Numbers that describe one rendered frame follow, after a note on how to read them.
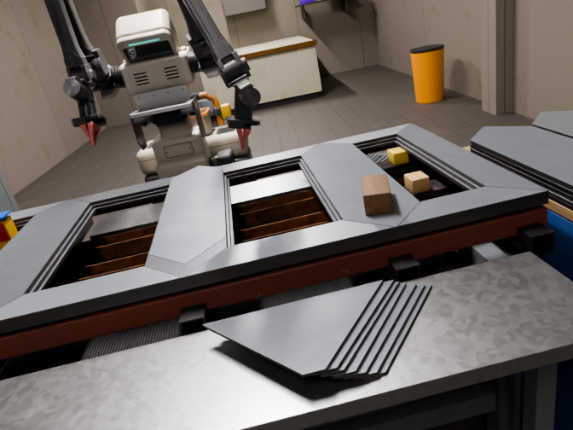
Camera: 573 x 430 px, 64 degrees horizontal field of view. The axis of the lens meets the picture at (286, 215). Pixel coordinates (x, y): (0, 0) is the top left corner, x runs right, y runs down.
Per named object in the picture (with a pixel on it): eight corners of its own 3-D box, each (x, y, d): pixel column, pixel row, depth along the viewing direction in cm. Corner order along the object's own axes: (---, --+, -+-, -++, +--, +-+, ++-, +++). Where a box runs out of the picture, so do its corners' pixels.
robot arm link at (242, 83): (242, 55, 137) (217, 70, 137) (251, 60, 127) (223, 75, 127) (259, 91, 143) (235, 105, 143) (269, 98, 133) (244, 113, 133)
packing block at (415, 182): (430, 189, 124) (429, 177, 123) (413, 194, 124) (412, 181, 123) (421, 183, 130) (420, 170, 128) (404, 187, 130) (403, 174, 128)
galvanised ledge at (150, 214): (428, 166, 176) (427, 159, 175) (92, 243, 169) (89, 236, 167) (408, 153, 194) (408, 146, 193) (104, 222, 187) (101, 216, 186)
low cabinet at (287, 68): (309, 79, 912) (302, 34, 878) (325, 96, 708) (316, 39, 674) (221, 97, 914) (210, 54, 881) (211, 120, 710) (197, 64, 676)
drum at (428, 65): (452, 99, 539) (449, 44, 515) (419, 106, 540) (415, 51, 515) (439, 94, 576) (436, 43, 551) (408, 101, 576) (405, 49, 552)
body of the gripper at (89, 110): (100, 118, 157) (95, 97, 158) (71, 124, 158) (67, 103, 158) (107, 123, 164) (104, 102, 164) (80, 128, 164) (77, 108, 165)
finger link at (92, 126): (95, 142, 157) (91, 116, 157) (76, 147, 157) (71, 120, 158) (104, 146, 164) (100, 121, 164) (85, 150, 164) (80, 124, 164)
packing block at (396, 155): (408, 162, 148) (408, 150, 146) (394, 165, 147) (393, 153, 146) (402, 157, 153) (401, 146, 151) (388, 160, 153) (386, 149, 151)
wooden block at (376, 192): (393, 212, 100) (390, 192, 98) (365, 216, 101) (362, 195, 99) (388, 192, 111) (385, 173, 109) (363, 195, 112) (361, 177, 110)
